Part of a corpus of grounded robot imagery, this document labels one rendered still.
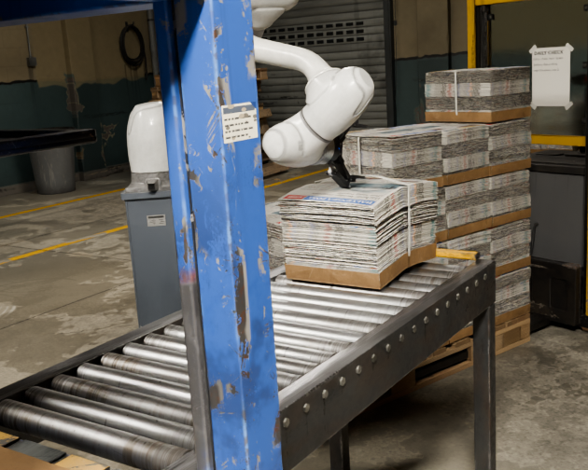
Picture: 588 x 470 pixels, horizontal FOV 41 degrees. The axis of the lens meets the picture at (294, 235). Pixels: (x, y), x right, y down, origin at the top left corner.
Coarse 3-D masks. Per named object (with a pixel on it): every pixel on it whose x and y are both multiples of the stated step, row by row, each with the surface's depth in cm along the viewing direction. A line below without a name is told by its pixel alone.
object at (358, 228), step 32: (320, 192) 209; (352, 192) 206; (384, 192) 203; (288, 224) 210; (320, 224) 205; (352, 224) 199; (384, 224) 200; (288, 256) 214; (320, 256) 208; (352, 256) 203; (384, 256) 202
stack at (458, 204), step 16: (448, 192) 330; (464, 192) 336; (480, 192) 342; (272, 208) 305; (448, 208) 331; (464, 208) 338; (480, 208) 344; (272, 224) 279; (448, 224) 332; (464, 224) 338; (272, 240) 281; (448, 240) 335; (464, 240) 339; (480, 240) 346; (272, 256) 283; (480, 256) 348; (448, 352) 342; (448, 368) 347; (464, 368) 351; (400, 384) 326; (416, 384) 333; (384, 400) 321
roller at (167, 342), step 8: (152, 336) 177; (160, 336) 177; (168, 336) 177; (144, 344) 177; (152, 344) 176; (160, 344) 174; (168, 344) 173; (176, 344) 172; (184, 344) 171; (280, 360) 158; (288, 360) 158; (296, 360) 157; (280, 368) 157; (288, 368) 156; (296, 368) 155; (304, 368) 154; (312, 368) 154
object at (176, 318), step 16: (272, 272) 224; (160, 320) 188; (176, 320) 187; (128, 336) 178; (144, 336) 178; (96, 352) 168; (48, 368) 161; (64, 368) 161; (16, 384) 154; (32, 384) 153; (48, 384) 156; (0, 400) 147; (16, 400) 150; (16, 432) 150
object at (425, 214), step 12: (360, 180) 225; (372, 180) 225; (384, 180) 224; (408, 180) 224; (420, 180) 224; (420, 192) 219; (432, 192) 223; (420, 204) 217; (432, 204) 224; (420, 216) 218; (432, 216) 224; (420, 228) 219; (432, 228) 226; (420, 240) 220; (432, 240) 226
